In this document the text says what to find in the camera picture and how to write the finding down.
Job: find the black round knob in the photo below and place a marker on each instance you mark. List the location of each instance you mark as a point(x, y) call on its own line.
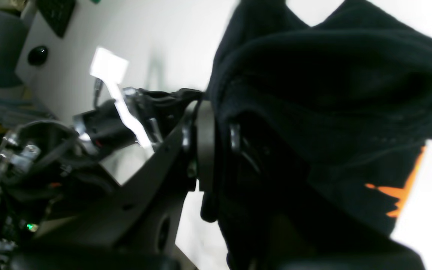
point(38, 55)

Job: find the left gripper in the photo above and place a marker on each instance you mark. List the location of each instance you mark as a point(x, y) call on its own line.
point(133, 116)

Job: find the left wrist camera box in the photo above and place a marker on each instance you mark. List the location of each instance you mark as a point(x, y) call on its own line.
point(107, 66)

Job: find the black keyboard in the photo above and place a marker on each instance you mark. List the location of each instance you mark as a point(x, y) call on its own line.
point(57, 13)

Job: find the black T-shirt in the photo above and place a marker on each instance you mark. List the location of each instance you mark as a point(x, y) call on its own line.
point(307, 118)

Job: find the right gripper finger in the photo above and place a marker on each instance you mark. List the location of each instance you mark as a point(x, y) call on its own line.
point(141, 217)

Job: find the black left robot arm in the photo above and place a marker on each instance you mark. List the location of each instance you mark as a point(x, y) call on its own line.
point(104, 194)

